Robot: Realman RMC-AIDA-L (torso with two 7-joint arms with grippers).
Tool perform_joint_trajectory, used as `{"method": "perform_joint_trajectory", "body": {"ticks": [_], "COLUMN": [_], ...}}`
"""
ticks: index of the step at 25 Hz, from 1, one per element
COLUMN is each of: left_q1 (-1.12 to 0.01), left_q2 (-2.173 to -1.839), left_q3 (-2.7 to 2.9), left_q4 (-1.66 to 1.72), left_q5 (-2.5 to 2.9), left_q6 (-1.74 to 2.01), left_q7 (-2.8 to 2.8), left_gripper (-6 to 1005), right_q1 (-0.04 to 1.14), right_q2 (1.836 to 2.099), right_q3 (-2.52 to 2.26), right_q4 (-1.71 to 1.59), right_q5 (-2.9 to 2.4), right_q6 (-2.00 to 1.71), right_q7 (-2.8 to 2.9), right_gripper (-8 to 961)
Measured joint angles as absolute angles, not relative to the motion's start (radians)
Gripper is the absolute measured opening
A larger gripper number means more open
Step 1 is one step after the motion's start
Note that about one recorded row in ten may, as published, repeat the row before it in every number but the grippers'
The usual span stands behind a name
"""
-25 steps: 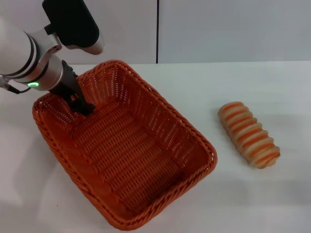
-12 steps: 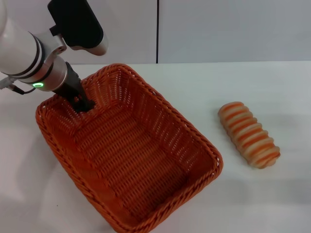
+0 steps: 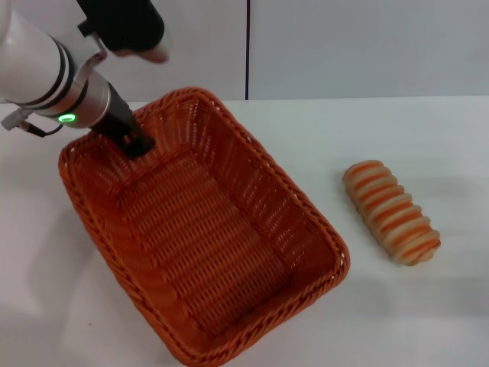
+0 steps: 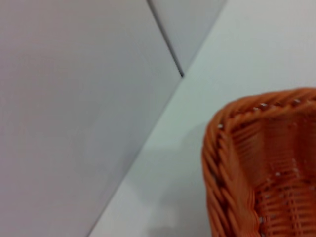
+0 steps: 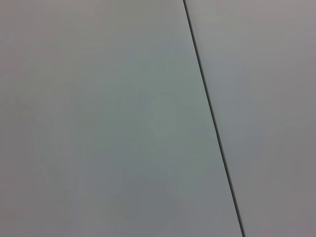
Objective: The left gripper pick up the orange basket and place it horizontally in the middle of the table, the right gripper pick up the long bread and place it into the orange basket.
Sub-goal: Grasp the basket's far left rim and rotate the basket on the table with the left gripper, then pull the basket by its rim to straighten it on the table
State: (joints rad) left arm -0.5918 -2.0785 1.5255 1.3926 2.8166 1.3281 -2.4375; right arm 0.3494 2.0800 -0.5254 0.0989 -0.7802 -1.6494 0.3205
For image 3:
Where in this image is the black vertical wall strip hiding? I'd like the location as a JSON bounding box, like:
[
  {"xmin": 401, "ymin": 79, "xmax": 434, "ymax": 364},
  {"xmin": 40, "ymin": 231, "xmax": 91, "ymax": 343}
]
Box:
[{"xmin": 244, "ymin": 0, "xmax": 251, "ymax": 102}]

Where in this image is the black cable with grey plug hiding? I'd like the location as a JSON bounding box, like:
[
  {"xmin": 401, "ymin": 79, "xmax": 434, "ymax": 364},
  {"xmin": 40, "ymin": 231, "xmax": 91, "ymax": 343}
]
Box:
[{"xmin": 0, "ymin": 109, "xmax": 64, "ymax": 137}]

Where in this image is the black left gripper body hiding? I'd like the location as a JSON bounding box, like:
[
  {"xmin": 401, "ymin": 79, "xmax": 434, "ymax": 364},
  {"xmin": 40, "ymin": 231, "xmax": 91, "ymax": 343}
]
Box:
[{"xmin": 91, "ymin": 83, "xmax": 145, "ymax": 149}]

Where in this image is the orange woven rectangular basket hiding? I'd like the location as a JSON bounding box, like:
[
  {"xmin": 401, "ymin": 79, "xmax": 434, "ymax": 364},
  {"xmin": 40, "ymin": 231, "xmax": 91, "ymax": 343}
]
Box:
[{"xmin": 57, "ymin": 86, "xmax": 351, "ymax": 364}]

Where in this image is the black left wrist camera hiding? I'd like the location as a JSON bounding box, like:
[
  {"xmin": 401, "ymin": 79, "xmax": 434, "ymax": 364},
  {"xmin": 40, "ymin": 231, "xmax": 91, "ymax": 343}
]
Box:
[{"xmin": 76, "ymin": 0, "xmax": 173, "ymax": 64}]

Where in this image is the orange striped bread roll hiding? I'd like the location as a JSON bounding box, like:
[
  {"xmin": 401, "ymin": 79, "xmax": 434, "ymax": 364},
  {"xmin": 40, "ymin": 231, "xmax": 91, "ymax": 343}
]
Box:
[{"xmin": 342, "ymin": 159, "xmax": 442, "ymax": 265}]

